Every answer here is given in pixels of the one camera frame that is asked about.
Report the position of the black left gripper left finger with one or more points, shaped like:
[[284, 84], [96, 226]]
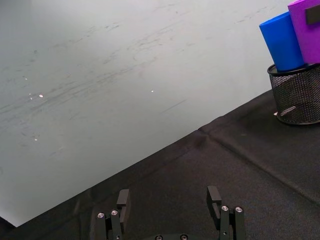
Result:
[[116, 220]]

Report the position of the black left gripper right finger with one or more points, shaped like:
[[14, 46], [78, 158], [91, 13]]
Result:
[[226, 220]]

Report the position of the black table cloth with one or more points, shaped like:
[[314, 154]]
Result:
[[200, 190]]

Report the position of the blue foam cylinder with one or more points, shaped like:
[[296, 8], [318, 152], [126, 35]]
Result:
[[281, 42]]

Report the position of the purple foam block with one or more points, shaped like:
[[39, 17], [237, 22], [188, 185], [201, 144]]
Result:
[[306, 32]]

